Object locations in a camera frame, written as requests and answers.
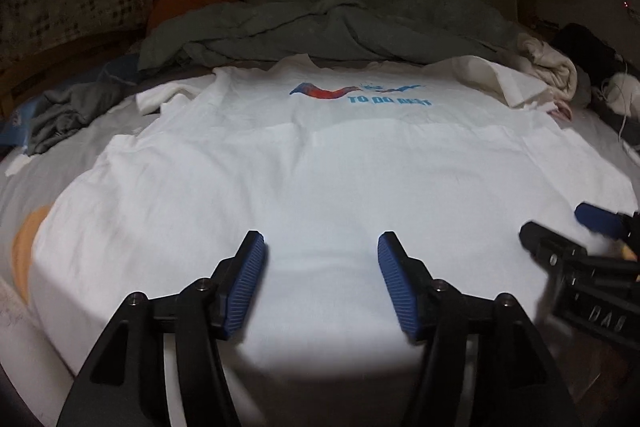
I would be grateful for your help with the white and grey jacket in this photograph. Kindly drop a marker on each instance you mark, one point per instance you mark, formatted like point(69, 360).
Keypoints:
point(622, 95)

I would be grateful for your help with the cream folded garment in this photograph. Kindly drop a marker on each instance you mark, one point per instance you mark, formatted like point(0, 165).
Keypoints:
point(538, 59)

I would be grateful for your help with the white printed t-shirt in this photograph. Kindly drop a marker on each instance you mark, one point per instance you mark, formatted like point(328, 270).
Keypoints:
point(321, 162)

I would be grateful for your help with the black garment pile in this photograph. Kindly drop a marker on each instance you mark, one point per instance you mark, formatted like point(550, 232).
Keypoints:
point(595, 61)

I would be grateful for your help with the grey-green rumpled blanket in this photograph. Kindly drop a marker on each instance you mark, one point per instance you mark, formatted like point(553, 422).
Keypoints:
point(414, 31)

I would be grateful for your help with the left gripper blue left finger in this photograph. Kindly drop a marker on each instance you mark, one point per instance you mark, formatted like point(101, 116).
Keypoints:
point(235, 281)

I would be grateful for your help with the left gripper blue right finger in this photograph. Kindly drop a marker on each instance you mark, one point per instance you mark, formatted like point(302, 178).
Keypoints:
point(409, 285)

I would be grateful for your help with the grey bed sheet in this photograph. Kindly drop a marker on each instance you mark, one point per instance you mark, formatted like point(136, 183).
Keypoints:
point(43, 378)

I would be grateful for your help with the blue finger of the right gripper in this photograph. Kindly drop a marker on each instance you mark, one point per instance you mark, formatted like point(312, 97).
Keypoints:
point(545, 246)
point(615, 225)

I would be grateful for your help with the dark grey crumpled cloth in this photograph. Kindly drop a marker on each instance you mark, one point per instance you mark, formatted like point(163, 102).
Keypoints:
point(61, 113)

